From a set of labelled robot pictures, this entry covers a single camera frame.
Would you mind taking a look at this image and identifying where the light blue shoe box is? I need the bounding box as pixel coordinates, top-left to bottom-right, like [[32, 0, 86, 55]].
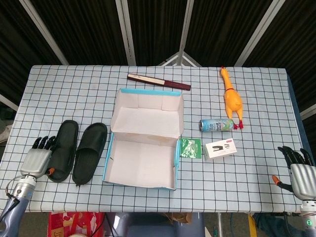
[[102, 88, 185, 191]]

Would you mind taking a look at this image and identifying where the blue green drink can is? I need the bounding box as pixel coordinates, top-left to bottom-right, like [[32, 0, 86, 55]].
[[199, 118, 235, 133]]

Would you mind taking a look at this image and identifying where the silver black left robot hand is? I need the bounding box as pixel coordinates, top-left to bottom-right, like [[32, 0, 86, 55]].
[[19, 135, 58, 179]]

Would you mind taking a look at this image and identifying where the white metal frame rail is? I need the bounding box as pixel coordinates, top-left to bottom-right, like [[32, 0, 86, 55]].
[[300, 103, 316, 120], [0, 93, 19, 112]]

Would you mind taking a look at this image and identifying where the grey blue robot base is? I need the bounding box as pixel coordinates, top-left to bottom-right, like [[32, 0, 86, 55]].
[[105, 212, 205, 237]]

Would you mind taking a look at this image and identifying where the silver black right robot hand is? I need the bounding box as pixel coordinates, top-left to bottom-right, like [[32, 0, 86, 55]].
[[271, 145, 316, 201]]

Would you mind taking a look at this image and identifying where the black rubber slipper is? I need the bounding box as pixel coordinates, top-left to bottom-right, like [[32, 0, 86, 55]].
[[73, 122, 109, 186], [46, 119, 79, 183]]

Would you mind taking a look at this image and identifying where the yellow rubber chicken toy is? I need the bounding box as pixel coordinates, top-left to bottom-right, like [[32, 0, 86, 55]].
[[220, 66, 244, 130]]

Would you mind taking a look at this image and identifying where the blue checkered tablecloth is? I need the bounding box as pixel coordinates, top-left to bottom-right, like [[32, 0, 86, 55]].
[[0, 64, 313, 213]]

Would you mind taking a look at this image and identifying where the green foil packet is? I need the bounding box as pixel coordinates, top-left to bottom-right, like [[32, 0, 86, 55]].
[[179, 137, 202, 159]]

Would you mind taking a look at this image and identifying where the brown paper bag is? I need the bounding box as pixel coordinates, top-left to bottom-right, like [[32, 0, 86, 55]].
[[164, 212, 193, 224]]

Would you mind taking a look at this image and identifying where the small white product box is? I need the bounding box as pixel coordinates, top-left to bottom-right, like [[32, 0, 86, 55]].
[[203, 138, 238, 160]]

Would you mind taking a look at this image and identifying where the grey metal table leg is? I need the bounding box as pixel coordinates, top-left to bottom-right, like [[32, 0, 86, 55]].
[[216, 212, 223, 237]]

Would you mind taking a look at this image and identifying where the white triangular frame brace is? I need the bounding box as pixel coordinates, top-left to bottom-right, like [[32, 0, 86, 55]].
[[158, 51, 203, 67]]

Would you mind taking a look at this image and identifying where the white metal frame post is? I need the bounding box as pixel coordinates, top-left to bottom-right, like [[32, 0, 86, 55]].
[[178, 0, 195, 54], [18, 0, 69, 66], [115, 0, 137, 66], [234, 0, 286, 67]]

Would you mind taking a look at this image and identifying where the black curtain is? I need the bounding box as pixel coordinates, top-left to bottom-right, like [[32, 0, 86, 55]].
[[0, 0, 316, 119]]

